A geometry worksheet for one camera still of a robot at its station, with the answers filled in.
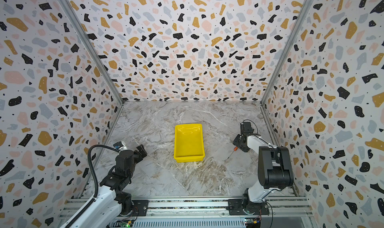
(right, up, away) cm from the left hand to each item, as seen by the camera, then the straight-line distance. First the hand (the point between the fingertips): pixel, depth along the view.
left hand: (136, 147), depth 82 cm
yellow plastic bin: (+28, 0, +13) cm, 30 cm away
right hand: (+59, +2, +14) cm, 60 cm away
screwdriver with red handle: (+57, -4, +13) cm, 59 cm away
